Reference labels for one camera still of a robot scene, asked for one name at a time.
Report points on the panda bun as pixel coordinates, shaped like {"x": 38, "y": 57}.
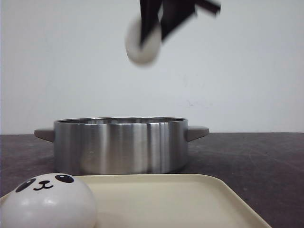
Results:
{"x": 53, "y": 200}
{"x": 147, "y": 52}

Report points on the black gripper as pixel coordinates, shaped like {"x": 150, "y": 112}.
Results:
{"x": 175, "y": 12}

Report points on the stainless steel steamer pot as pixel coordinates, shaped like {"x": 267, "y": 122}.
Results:
{"x": 121, "y": 145}

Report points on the cream plastic tray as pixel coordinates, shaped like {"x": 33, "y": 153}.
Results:
{"x": 168, "y": 201}

